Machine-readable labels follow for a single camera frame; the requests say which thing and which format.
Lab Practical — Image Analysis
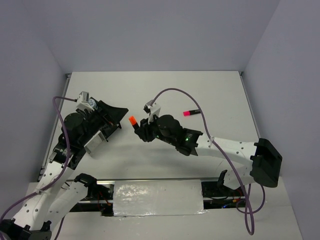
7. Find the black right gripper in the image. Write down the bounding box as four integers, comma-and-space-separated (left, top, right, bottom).
135, 112, 176, 146

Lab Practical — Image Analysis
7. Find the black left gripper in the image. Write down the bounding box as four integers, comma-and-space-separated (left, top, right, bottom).
79, 100, 129, 146

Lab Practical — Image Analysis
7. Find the orange highlighter marker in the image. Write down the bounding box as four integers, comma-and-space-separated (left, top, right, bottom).
128, 115, 139, 130

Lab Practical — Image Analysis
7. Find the blue slime jar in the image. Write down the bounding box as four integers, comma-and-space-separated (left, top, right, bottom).
88, 97, 98, 111

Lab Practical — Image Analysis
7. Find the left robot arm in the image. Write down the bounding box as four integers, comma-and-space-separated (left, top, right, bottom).
0, 98, 129, 240

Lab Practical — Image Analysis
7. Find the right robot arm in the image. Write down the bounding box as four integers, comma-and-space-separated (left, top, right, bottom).
129, 114, 283, 196

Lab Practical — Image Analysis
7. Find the black slotted organizer box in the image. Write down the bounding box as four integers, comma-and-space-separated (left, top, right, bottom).
99, 113, 122, 142

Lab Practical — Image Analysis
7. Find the white slotted organizer box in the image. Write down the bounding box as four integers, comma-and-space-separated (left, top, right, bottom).
84, 130, 106, 157

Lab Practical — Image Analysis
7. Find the pink highlighter marker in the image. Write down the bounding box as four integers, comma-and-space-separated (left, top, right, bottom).
183, 109, 201, 117

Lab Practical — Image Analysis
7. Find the silver taped front panel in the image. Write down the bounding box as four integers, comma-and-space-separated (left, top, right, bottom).
113, 179, 206, 217

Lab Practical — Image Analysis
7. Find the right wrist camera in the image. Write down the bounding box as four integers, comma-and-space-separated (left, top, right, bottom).
143, 99, 161, 124

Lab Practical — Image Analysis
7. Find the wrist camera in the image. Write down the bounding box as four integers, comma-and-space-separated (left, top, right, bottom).
76, 91, 93, 111
143, 99, 161, 124

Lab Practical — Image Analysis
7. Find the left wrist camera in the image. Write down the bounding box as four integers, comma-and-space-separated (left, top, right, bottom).
76, 91, 93, 111

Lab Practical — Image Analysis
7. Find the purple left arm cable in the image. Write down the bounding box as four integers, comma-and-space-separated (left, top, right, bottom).
0, 96, 78, 240

